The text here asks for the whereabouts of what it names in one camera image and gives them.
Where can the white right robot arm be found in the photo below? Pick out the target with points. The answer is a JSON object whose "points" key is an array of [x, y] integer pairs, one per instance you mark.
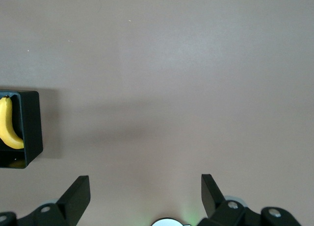
{"points": [[168, 222]]}

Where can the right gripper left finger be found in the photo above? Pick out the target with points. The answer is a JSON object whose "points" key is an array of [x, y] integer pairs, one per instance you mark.
{"points": [[71, 204]]}

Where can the yellow banana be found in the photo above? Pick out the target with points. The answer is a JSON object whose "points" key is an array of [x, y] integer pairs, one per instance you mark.
{"points": [[7, 128]]}

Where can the black plastic box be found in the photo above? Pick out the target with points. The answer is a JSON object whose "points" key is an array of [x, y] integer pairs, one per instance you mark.
{"points": [[30, 128]]}

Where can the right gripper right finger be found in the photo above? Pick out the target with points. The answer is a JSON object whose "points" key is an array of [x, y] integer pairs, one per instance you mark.
{"points": [[216, 208]]}

